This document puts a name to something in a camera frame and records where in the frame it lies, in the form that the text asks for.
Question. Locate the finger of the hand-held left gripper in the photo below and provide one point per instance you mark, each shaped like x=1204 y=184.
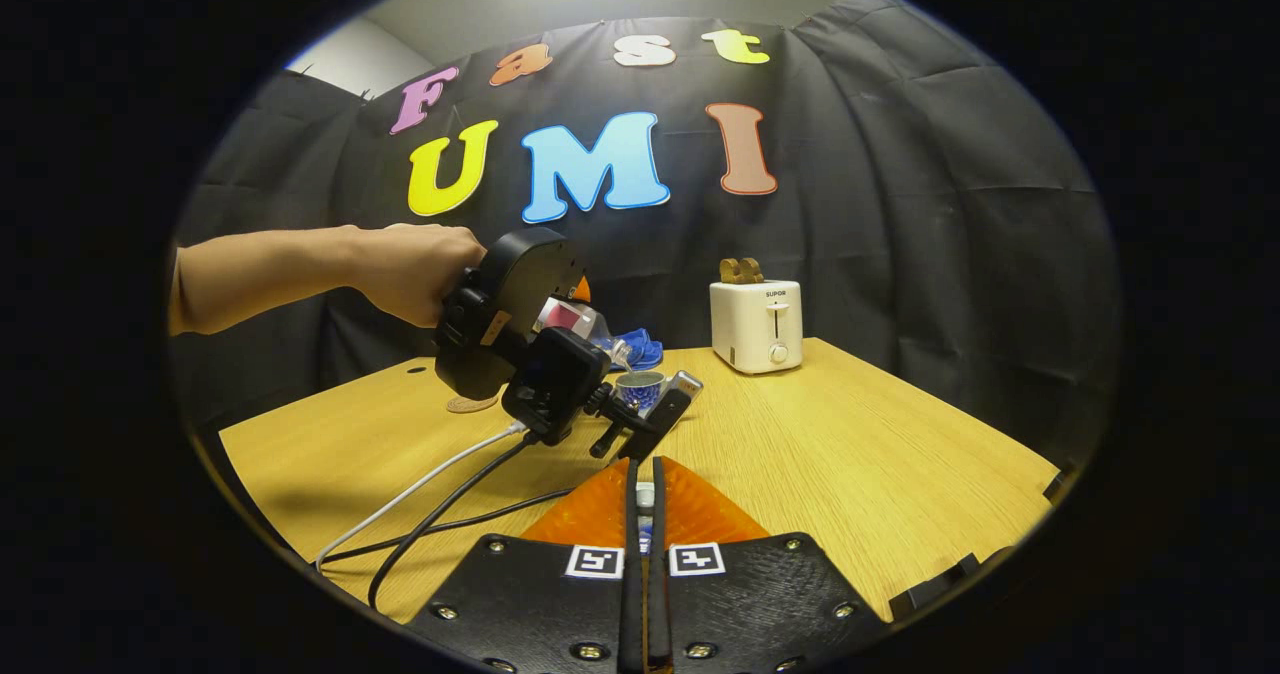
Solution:
x=580 y=292

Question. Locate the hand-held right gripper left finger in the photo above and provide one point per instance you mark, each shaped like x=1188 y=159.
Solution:
x=540 y=604

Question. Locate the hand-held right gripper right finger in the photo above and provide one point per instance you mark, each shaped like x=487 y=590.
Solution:
x=750 y=604

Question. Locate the clear plastic water bottle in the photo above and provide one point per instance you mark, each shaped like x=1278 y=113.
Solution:
x=585 y=324

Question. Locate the white blue-patterned teacup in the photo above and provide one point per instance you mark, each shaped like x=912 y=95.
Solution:
x=640 y=386

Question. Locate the round cork coaster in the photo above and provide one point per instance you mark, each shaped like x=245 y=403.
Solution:
x=470 y=405

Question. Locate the white teacup lid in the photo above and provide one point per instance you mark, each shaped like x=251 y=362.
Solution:
x=645 y=495

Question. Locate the blue folded towel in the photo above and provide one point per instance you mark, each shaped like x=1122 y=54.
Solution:
x=645 y=346

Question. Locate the brown bread slice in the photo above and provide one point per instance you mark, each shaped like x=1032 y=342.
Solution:
x=730 y=272
x=753 y=272

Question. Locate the white toaster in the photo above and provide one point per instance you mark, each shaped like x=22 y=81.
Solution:
x=755 y=329

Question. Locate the black backdrop cloth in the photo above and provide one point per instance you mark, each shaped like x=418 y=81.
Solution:
x=900 y=204

